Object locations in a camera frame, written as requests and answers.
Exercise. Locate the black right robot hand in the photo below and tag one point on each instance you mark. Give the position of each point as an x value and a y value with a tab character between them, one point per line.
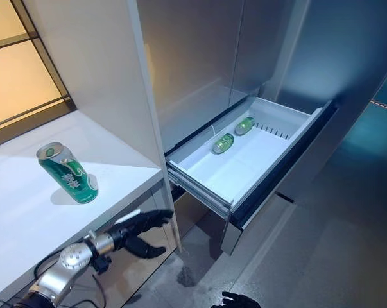
236	301

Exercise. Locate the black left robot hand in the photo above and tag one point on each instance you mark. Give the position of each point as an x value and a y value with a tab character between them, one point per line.
136	225

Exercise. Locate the white fridge drawer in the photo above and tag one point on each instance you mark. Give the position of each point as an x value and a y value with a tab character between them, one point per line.
241	157

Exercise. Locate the stainless steel fridge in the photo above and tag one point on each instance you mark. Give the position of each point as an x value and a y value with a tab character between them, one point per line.
244	64

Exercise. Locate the green beer can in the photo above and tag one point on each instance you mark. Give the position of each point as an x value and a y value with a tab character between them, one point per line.
68	174
244	125
223	143

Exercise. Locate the white counter cabinet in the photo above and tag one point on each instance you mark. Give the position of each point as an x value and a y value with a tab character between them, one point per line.
52	192

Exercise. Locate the black framed window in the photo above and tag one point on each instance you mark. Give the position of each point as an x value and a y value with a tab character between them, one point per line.
23	61

